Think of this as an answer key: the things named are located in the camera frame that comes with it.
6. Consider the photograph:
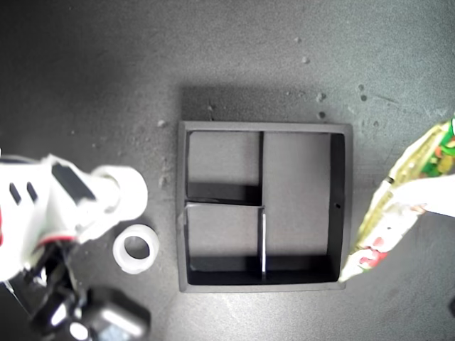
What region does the thin grey cable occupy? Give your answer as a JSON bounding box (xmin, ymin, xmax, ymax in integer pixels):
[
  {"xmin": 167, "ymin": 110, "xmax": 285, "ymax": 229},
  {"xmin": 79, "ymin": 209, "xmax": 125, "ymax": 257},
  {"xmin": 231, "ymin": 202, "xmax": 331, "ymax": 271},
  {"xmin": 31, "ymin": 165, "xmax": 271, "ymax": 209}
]
[{"xmin": 0, "ymin": 278, "xmax": 36, "ymax": 320}]

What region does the black tray with wells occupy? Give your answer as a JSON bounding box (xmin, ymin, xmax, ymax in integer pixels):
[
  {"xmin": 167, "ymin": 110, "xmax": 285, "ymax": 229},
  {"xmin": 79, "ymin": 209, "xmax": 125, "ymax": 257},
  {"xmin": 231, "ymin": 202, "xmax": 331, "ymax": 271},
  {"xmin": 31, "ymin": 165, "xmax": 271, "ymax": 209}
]
[{"xmin": 177, "ymin": 121, "xmax": 353, "ymax": 294}]

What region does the red black gripper wire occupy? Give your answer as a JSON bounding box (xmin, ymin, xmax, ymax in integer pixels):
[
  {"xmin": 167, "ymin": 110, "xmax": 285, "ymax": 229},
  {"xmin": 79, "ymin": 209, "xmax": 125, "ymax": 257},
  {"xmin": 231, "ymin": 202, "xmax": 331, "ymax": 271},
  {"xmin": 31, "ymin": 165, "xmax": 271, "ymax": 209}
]
[{"xmin": 33, "ymin": 232, "xmax": 79, "ymax": 248}]

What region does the white tape roll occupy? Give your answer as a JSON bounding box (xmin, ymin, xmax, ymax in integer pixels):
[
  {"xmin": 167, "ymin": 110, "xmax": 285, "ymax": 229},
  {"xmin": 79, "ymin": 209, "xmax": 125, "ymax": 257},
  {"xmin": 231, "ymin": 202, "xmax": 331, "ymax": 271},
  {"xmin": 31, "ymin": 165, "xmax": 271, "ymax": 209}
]
[
  {"xmin": 92, "ymin": 165, "xmax": 149, "ymax": 228},
  {"xmin": 112, "ymin": 222, "xmax": 160, "ymax": 275}
]

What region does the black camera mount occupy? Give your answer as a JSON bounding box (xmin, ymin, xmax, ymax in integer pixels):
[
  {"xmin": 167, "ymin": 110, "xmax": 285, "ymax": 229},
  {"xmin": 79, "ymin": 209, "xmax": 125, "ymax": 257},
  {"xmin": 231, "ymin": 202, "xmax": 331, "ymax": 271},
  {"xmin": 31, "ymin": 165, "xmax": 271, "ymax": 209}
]
[{"xmin": 21, "ymin": 241, "xmax": 90, "ymax": 337}]

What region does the cartoon printed snack bar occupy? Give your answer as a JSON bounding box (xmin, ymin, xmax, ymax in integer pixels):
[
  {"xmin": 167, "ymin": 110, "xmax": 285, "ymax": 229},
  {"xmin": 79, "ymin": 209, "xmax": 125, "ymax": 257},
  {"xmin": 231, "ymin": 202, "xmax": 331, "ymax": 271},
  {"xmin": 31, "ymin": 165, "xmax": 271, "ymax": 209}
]
[{"xmin": 338, "ymin": 119, "xmax": 455, "ymax": 284}]

